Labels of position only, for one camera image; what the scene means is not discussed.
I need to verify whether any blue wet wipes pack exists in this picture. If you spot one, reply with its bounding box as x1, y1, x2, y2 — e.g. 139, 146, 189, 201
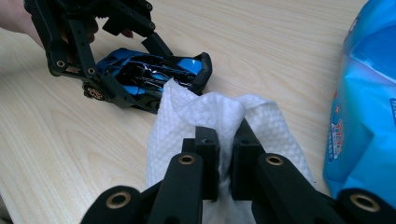
322, 0, 396, 210

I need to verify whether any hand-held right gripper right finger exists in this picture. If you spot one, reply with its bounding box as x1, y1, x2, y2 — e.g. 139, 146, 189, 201
230, 118, 265, 202

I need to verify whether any white wet wipe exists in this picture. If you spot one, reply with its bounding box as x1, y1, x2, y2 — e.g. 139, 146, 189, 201
146, 77, 316, 224

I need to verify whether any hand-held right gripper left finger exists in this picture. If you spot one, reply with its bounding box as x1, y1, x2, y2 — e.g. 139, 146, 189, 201
181, 125, 221, 202

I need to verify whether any blue black toy car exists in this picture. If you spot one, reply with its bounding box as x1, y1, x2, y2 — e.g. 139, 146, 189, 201
83, 48, 214, 115

